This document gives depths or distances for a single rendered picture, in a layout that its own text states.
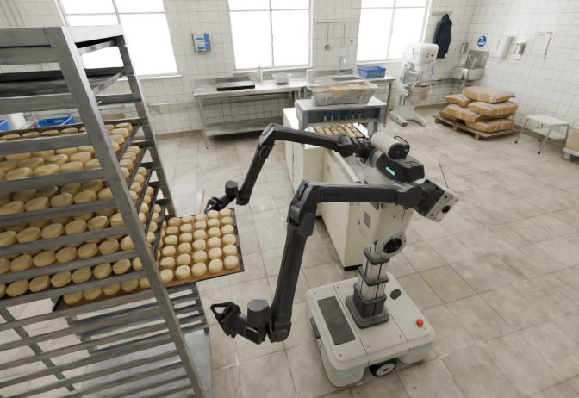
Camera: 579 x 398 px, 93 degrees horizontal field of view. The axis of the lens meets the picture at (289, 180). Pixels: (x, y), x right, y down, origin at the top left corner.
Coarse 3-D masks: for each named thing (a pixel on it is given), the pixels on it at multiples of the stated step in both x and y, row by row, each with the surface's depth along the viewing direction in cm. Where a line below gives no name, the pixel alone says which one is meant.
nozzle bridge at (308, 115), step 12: (372, 96) 256; (300, 108) 235; (312, 108) 229; (324, 108) 228; (336, 108) 228; (348, 108) 229; (360, 108) 231; (372, 108) 242; (384, 108) 234; (300, 120) 240; (312, 120) 238; (336, 120) 242; (348, 120) 241; (360, 120) 240; (372, 120) 242; (372, 132) 256
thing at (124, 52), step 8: (120, 48) 92; (128, 48) 93; (128, 56) 93; (128, 64) 94; (136, 72) 98; (128, 80) 97; (136, 80) 97; (136, 88) 98; (136, 104) 101; (144, 104) 102; (144, 112) 103; (144, 128) 106; (152, 128) 108; (152, 136) 108; (152, 152) 111; (160, 160) 114; (160, 176) 116; (168, 184) 122; (168, 192) 121; (168, 208) 125; (200, 296) 159; (200, 312) 162; (208, 328) 171
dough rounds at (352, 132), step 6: (336, 126) 266; (342, 126) 265; (348, 126) 264; (318, 132) 256; (324, 132) 258; (330, 132) 252; (336, 132) 251; (342, 132) 252; (348, 132) 251; (354, 132) 251
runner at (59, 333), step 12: (144, 312) 94; (156, 312) 96; (84, 324) 93; (96, 324) 91; (108, 324) 93; (36, 336) 87; (48, 336) 88; (60, 336) 90; (0, 348) 86; (12, 348) 87
